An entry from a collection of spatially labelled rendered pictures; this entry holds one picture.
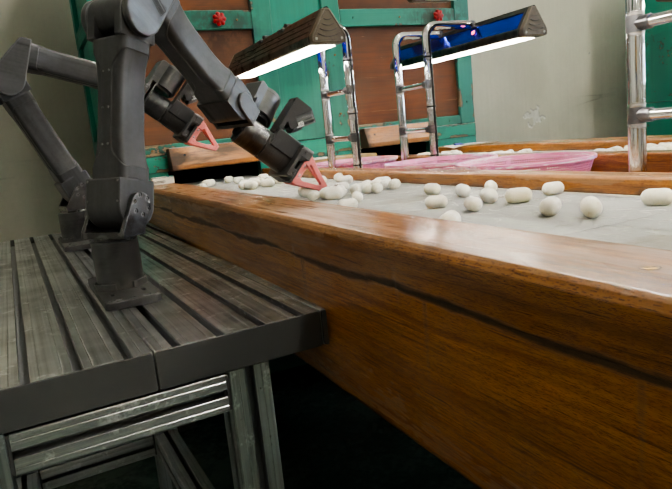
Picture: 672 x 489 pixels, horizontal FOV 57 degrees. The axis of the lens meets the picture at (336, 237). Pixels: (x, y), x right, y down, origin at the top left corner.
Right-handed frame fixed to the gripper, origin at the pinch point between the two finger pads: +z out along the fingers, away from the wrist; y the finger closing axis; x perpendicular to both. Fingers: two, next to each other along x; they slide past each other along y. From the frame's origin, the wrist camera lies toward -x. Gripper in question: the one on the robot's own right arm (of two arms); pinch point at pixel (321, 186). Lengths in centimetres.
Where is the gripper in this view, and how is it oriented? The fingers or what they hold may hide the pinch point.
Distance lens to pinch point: 121.0
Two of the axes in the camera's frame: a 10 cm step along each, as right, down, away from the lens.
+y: -4.3, -1.1, 9.0
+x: -5.0, 8.5, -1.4
